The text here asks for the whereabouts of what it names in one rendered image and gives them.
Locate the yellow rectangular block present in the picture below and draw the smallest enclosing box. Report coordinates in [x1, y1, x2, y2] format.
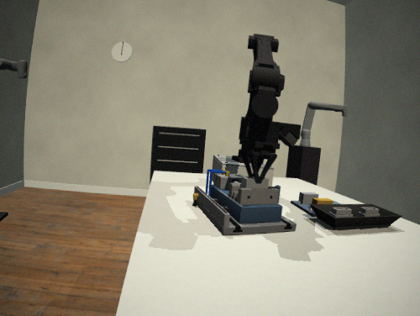
[312, 198, 333, 204]

